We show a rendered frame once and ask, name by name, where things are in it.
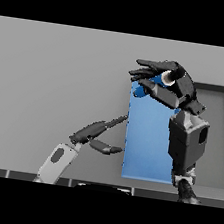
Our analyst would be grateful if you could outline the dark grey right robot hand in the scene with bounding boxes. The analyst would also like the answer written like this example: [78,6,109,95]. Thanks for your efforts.
[123,54,212,117]

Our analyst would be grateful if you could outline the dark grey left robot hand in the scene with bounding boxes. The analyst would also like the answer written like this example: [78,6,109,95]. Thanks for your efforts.
[66,107,130,158]

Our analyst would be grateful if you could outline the blue pipe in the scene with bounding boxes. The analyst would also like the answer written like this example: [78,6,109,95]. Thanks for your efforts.
[132,65,186,104]

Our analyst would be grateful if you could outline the blue bin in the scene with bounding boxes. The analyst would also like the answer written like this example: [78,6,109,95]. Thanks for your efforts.
[117,70,189,185]

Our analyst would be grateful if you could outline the dark grey bin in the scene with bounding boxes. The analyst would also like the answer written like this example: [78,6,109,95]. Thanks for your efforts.
[169,80,224,191]

